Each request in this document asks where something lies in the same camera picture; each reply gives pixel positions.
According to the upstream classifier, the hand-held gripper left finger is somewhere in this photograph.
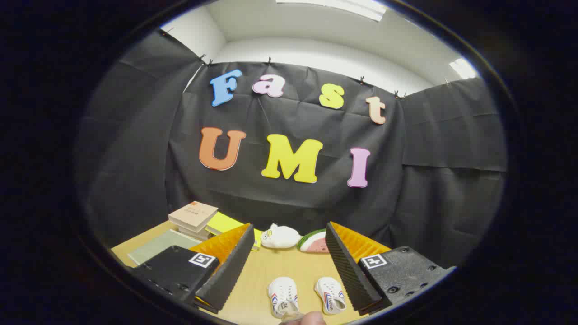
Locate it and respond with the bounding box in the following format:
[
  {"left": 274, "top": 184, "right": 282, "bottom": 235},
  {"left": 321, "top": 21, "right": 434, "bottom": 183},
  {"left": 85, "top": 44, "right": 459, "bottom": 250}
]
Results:
[{"left": 129, "top": 223, "right": 256, "bottom": 315}]

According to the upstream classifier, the pale fabric storage box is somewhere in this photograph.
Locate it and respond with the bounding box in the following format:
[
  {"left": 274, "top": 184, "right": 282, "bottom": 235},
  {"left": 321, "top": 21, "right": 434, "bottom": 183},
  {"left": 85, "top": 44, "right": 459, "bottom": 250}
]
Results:
[{"left": 127, "top": 229, "right": 201, "bottom": 266}]

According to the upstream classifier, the watermelon slice plush toy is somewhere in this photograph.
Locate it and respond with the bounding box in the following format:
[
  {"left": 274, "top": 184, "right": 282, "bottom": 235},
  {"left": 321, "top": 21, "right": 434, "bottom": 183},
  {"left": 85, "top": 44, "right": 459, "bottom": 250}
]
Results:
[{"left": 297, "top": 228, "right": 330, "bottom": 254}]

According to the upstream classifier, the white canvas shoe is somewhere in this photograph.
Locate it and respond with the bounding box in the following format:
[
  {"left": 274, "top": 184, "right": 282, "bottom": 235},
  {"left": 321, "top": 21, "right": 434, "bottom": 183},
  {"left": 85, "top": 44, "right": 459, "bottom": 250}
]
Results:
[
  {"left": 315, "top": 277, "right": 347, "bottom": 315},
  {"left": 268, "top": 277, "right": 299, "bottom": 319}
]

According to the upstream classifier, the small ceiling light panel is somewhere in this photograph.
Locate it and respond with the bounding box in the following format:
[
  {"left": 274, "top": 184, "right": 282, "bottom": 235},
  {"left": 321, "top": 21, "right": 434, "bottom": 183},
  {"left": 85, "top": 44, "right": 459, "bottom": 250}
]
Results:
[{"left": 448, "top": 58, "right": 478, "bottom": 80}]

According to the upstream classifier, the white plush toy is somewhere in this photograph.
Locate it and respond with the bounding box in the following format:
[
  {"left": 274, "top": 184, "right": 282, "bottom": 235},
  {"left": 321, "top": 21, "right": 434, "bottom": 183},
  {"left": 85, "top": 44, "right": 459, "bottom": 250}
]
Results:
[{"left": 261, "top": 223, "right": 302, "bottom": 249}]

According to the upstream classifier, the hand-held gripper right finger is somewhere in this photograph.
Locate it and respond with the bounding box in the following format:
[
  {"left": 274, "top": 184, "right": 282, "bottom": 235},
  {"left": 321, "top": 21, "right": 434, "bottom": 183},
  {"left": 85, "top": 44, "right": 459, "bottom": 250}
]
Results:
[{"left": 324, "top": 221, "right": 454, "bottom": 316}]

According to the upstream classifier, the white book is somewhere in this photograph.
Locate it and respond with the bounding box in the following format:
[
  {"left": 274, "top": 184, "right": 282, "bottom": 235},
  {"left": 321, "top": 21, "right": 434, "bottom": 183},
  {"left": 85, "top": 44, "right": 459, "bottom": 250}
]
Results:
[{"left": 178, "top": 226, "right": 215, "bottom": 242}]

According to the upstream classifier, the yellow book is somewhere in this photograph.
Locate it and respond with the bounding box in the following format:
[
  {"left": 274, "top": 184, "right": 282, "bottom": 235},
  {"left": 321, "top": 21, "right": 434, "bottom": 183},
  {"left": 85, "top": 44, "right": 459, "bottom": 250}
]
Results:
[{"left": 205, "top": 211, "right": 262, "bottom": 251}]

